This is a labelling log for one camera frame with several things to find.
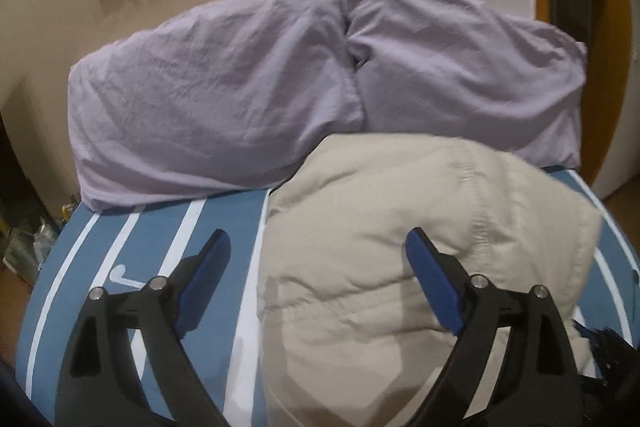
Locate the beige padded jacket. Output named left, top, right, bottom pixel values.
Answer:
left=260, top=133, right=604, bottom=427

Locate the blue white striped bed sheet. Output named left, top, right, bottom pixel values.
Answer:
left=14, top=167, right=640, bottom=427

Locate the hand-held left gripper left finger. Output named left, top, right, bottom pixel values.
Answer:
left=55, top=229, right=232, bottom=427

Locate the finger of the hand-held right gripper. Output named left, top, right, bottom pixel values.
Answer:
left=574, top=321, right=598, bottom=347

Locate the large lavender pillow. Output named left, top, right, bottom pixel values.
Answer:
left=67, top=0, right=367, bottom=212

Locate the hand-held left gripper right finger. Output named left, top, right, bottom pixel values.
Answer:
left=405, top=228, right=583, bottom=427

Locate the bedside clutter pile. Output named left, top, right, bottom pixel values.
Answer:
left=0, top=201, right=77, bottom=280

